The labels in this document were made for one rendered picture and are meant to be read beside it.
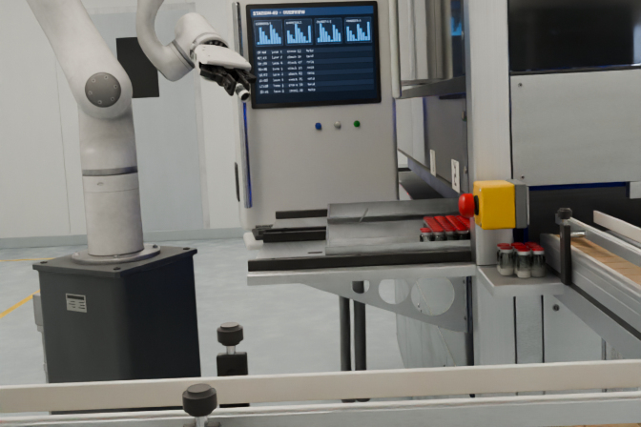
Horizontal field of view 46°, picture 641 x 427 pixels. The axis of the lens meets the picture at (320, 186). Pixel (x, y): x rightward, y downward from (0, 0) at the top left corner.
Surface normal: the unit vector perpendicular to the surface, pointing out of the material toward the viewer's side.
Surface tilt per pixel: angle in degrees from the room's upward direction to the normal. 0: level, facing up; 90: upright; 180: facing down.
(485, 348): 90
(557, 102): 90
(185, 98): 90
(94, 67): 66
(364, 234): 90
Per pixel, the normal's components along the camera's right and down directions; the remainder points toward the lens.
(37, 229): -0.02, 0.11
